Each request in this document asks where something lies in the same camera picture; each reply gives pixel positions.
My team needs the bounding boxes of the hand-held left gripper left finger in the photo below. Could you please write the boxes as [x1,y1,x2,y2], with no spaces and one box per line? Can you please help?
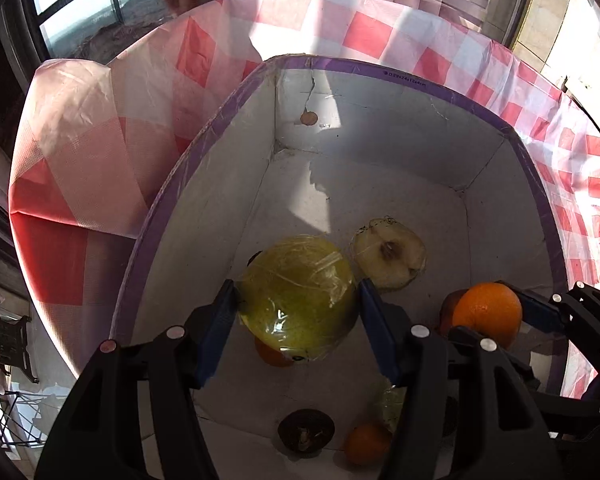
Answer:
[34,280,241,480]

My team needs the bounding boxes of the red apple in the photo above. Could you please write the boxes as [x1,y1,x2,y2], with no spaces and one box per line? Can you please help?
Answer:
[439,289,468,336]

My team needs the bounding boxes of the green apple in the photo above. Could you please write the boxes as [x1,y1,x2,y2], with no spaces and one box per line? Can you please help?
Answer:
[236,235,360,362]

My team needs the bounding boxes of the purple cardboard box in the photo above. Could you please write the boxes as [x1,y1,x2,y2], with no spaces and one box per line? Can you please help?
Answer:
[109,55,568,466]

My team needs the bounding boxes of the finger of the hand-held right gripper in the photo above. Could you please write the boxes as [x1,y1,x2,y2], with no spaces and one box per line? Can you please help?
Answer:
[446,325,542,392]
[495,280,600,376]

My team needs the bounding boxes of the black metal rack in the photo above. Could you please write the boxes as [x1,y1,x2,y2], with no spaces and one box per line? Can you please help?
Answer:
[0,312,38,383]

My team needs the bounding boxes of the window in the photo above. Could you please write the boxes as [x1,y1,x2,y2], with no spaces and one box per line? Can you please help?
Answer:
[27,0,181,61]

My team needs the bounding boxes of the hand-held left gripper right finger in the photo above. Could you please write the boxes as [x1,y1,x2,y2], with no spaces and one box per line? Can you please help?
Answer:
[357,280,563,480]

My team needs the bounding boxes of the orange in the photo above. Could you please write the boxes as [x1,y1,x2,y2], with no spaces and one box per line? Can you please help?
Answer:
[451,282,523,350]
[343,422,393,466]
[254,335,296,367]

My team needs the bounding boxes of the red white checked tablecloth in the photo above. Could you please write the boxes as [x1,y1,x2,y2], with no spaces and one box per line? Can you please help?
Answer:
[7,0,600,401]

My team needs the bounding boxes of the wire rack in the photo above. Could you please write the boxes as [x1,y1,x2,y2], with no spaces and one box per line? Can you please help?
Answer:
[0,385,71,448]

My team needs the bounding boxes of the dark brown fruit half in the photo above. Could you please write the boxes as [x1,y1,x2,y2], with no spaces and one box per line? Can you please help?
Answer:
[277,408,335,455]

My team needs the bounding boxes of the yellow-green fruit piece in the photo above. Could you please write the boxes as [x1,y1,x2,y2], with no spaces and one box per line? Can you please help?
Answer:
[372,385,407,433]

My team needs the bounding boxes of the halved apple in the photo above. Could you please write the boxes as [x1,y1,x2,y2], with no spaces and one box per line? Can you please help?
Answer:
[350,217,427,292]

